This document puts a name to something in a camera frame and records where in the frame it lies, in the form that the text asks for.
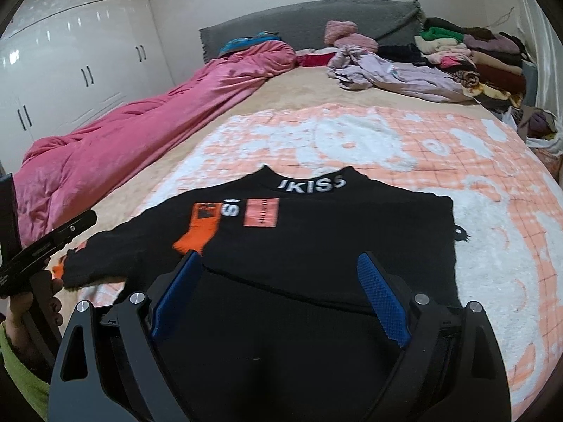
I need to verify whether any orange and white fluffy blanket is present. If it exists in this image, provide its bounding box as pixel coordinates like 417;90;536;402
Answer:
94;101;563;401

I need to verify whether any pink fluffy cloth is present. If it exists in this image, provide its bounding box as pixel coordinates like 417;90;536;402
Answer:
324;20;379;53

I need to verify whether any white curtain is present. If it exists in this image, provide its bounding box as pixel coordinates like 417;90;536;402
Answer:
506;0;563;115

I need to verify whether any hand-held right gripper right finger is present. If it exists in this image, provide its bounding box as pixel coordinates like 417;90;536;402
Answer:
356;251;513;422

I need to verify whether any red cloth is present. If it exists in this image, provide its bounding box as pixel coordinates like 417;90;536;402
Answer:
297;50;337;68

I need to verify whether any pile of folded clothes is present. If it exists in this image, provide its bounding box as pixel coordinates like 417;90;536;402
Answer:
378;17;529;110

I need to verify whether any pink quilt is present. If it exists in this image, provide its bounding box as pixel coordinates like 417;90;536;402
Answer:
13;39;297;247

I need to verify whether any black printed sweater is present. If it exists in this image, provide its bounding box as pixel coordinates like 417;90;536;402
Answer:
62;165;471;422

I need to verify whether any blue cloth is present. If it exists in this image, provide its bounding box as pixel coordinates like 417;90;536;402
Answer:
219;31;282;57

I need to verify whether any heap of purple clothes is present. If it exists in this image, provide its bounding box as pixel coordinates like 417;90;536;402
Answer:
501;105;563;154

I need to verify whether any person's left forearm green sleeve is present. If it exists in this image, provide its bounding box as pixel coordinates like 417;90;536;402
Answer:
0;321;50;420

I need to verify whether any pile of assorted clothes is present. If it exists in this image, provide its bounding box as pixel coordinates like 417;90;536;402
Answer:
326;46;480;104

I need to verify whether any white glossy wardrobe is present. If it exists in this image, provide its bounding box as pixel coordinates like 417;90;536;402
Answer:
0;0;177;172

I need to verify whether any person's left hand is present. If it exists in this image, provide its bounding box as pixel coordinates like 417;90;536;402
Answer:
4;273;65;361

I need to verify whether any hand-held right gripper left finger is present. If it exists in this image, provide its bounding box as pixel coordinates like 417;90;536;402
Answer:
48;250;207;422

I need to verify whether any beige bed sheet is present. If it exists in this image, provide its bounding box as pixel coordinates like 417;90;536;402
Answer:
66;59;506;247

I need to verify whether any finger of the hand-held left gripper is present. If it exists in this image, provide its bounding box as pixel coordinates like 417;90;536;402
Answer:
0;210;98;296

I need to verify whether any grey headboard cover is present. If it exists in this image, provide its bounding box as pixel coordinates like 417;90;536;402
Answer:
199;0;427;64

